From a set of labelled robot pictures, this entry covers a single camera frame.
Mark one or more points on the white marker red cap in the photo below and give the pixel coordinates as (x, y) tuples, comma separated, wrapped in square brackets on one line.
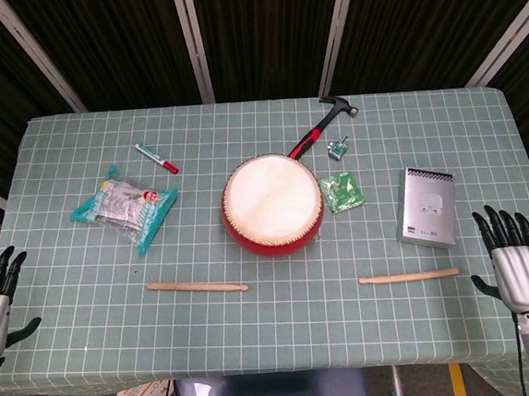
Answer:
[(154, 156)]

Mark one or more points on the black red claw hammer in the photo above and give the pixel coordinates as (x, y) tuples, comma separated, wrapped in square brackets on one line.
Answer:
[(319, 130)]

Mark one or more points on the silver grey cardboard box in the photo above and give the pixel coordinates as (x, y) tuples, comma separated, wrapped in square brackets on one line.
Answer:
[(427, 207)]

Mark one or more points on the green gridded cutting mat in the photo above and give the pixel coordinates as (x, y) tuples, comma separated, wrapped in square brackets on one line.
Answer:
[(257, 324)]

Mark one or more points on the wooden drumstick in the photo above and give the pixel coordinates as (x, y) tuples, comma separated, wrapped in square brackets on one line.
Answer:
[(193, 286), (410, 277)]

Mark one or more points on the blue grey robot torso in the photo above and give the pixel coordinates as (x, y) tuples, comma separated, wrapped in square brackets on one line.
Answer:
[(286, 395)]

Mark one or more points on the red drum white skin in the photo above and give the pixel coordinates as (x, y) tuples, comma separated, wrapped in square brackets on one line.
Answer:
[(271, 197)]

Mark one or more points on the white table leg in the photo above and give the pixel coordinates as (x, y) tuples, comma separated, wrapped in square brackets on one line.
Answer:
[(397, 385)]

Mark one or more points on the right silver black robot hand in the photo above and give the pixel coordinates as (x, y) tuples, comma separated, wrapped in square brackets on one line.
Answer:
[(521, 277)]

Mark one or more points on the teal snack packet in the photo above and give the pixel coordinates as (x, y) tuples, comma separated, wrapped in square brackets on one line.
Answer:
[(126, 205)]

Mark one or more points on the green foil sachet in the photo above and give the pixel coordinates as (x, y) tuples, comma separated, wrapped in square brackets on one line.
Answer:
[(342, 191)]

